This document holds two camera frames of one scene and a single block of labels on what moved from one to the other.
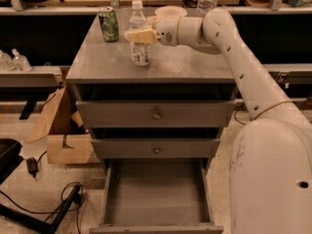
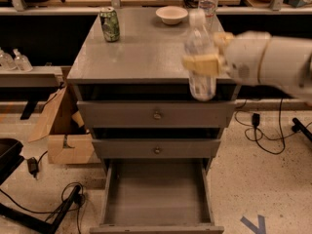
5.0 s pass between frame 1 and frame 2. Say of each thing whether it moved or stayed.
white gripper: moved
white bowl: stayed
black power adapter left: stayed
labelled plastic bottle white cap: moved
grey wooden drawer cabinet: stayed
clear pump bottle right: stayed
